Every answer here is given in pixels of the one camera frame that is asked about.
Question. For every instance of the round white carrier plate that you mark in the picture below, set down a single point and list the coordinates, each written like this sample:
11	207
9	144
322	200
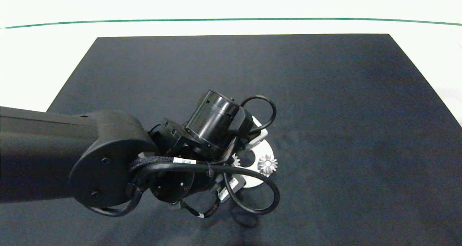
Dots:
260	150

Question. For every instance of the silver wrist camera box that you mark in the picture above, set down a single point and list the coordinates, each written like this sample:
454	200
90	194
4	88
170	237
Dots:
260	134

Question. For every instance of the dark table mat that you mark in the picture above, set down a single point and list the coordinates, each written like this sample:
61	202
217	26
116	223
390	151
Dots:
343	94

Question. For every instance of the small steel gear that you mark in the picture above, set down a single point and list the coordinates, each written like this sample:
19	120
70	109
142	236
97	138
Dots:
236	162
272	165

